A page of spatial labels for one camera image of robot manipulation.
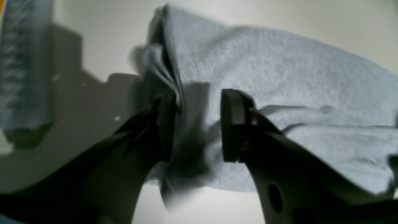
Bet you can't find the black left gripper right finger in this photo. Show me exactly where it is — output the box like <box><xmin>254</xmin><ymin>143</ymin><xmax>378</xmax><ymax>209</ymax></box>
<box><xmin>220</xmin><ymin>89</ymin><xmax>397</xmax><ymax>224</ymax></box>

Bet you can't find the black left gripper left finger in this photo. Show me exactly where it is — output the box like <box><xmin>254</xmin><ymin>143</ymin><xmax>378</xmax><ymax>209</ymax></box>
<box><xmin>1</xmin><ymin>92</ymin><xmax>176</xmax><ymax>224</ymax></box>

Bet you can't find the grey T-shirt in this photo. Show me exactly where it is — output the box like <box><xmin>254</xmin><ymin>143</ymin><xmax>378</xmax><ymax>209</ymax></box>
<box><xmin>140</xmin><ymin>5</ymin><xmax>397</xmax><ymax>198</ymax></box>

